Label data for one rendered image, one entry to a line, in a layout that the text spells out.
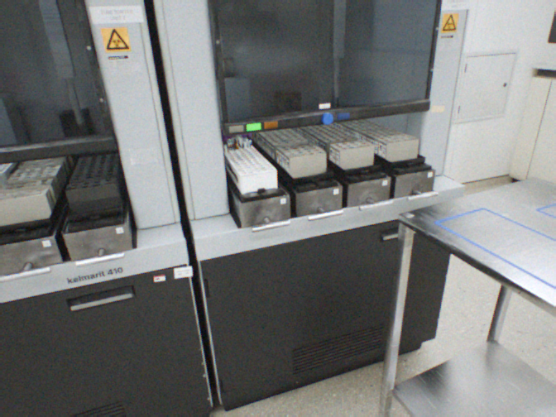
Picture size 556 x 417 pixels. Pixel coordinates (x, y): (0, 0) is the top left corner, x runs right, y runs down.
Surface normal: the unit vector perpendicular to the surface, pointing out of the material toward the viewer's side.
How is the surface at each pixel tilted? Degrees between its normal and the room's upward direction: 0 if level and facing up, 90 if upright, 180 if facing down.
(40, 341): 90
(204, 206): 90
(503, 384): 0
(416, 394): 0
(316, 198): 90
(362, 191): 90
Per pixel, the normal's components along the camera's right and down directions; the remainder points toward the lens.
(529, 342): -0.04, -0.90
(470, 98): 0.32, 0.40
